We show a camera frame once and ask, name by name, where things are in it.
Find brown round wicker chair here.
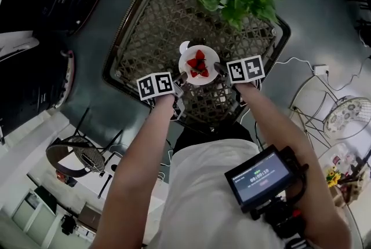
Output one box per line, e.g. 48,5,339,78
45,134,124,180

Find patterned round cushion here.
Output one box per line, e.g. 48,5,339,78
323,96,371,139

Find person's black trousers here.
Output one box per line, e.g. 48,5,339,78
173,121,253,153

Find person's white shirt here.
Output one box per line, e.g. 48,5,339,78
149,138,286,249

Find white side table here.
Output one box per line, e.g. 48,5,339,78
26,151,169,215

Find black monitor screen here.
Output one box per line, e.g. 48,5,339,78
224,144,295,213

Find person's left forearm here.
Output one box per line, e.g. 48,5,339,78
97,93,178,249

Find white power adapter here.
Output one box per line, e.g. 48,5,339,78
313,64,330,76

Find sunflower bouquet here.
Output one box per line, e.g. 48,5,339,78
325,167,343,188

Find black phone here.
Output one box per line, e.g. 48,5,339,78
81,153,97,170

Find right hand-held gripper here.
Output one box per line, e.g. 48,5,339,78
213,54,267,90

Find white floor cable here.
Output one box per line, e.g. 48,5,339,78
273,56,317,72

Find round white table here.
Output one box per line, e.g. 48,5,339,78
318,140,371,249

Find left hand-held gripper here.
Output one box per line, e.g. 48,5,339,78
136,71,190,122

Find glass wicker coffee table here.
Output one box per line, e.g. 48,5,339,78
102,0,292,127

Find person's right forearm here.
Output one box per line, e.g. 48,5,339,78
234,83,352,249

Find white plate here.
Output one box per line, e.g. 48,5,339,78
177,44,220,86

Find gold wire chair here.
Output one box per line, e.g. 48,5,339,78
289,73,371,142

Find black camera rig mount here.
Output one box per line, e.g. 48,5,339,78
248,145,310,240

